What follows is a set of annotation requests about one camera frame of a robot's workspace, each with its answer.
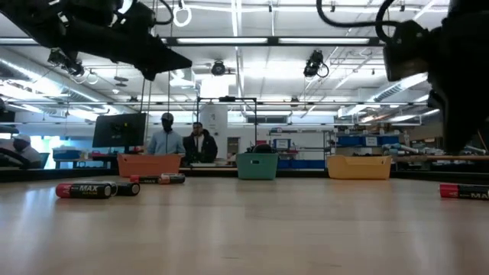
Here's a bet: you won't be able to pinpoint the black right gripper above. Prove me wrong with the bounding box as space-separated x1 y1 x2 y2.
426 37 489 154

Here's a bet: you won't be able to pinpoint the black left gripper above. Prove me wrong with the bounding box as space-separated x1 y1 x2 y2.
57 0 194 83

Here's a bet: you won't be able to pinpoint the red black MAX battery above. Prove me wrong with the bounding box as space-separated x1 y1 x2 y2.
55 182 113 200
439 183 489 201
129 174 161 185

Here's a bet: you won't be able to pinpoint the copper black battery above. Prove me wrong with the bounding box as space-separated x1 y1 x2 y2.
157 173 186 186

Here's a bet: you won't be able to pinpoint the wooden workbench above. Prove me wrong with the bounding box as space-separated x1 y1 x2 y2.
393 154 489 162

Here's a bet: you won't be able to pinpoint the white round column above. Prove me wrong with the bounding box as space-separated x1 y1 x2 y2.
199 103 229 154

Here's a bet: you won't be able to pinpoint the blue shelf bins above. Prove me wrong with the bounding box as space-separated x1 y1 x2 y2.
335 134 401 148

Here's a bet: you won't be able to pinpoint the black screen on stand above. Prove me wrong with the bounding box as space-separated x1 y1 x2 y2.
92 112 147 149

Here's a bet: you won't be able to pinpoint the person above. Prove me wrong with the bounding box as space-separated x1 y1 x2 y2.
182 121 219 164
11 133 43 166
147 112 187 156

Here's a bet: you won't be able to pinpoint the orange plastic bin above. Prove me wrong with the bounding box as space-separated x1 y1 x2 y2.
116 153 183 179

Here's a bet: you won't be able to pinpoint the black overhead crossbar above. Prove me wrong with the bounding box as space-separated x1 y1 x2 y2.
0 36 385 48

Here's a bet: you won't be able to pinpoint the yellow plastic bin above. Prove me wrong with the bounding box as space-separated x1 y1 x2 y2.
326 154 393 181

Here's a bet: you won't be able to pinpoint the blue tub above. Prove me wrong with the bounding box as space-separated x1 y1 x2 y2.
52 147 83 160

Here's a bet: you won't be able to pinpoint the teal plastic bin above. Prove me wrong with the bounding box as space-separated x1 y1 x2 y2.
235 152 280 181

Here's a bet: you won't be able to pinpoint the white hanging ring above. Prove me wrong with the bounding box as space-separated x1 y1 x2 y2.
172 2 193 28

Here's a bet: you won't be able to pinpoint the black ceiling camera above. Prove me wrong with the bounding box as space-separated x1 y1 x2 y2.
47 48 86 78
303 49 330 79
210 60 227 76

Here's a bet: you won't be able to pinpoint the thin black gantry frame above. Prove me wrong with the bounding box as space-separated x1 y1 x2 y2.
196 95 258 154

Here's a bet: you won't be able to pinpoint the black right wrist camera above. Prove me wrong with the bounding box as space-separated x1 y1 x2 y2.
382 20 431 83

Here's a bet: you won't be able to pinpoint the black aluminium table frame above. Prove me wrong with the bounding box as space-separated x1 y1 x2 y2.
0 167 489 184

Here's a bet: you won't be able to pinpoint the silver ventilation duct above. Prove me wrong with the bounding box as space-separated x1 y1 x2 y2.
0 47 102 112

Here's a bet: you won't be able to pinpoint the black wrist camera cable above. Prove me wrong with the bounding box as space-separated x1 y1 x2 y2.
316 0 403 44

